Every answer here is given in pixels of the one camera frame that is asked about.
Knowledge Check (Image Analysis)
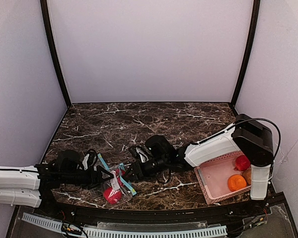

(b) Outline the red tomato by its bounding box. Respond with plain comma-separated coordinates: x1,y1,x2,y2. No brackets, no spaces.
115,169,125,184

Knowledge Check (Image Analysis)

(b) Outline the clear zip bag blue zipper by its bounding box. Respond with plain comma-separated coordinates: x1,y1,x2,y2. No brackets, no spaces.
97,153,137,208

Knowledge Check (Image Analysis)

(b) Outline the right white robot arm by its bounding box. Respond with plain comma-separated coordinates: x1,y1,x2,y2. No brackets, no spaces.
124,114,280,200

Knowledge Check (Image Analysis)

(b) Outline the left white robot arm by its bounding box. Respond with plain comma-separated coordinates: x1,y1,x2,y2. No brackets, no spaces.
0,149,114,208

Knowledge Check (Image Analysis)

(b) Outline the pink plastic basket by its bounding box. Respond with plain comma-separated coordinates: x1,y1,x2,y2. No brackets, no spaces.
194,151,251,205

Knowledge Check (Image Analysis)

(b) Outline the orange tangerine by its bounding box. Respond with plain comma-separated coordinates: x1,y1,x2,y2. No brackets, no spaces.
227,175,247,192

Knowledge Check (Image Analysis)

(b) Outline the red strawberry fruit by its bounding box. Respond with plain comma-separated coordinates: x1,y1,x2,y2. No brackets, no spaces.
234,155,251,172

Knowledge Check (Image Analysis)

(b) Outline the brown kiwi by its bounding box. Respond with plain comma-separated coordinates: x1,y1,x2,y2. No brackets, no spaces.
242,168,251,185

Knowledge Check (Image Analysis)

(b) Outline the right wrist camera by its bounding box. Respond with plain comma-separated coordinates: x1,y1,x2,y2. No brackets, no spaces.
128,146,152,163

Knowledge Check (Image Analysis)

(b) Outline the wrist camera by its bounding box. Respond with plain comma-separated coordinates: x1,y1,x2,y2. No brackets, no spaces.
128,146,152,163
82,149,98,170

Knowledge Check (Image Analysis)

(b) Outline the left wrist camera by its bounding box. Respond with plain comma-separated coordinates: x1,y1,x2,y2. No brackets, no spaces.
82,149,98,170

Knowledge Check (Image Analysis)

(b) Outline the white slotted cable duct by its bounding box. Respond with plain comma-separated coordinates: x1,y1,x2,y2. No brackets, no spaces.
22,213,227,238

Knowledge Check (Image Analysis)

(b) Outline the black front table rail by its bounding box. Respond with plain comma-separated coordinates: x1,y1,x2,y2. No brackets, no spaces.
52,202,271,225

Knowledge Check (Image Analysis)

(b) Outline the left black frame post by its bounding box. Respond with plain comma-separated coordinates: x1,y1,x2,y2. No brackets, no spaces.
40,0,72,108

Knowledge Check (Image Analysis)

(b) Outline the black frame post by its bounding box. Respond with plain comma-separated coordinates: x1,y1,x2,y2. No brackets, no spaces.
40,0,72,108
230,0,261,108

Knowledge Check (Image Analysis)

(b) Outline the right black frame post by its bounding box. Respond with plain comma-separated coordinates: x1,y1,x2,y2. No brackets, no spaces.
230,0,261,108

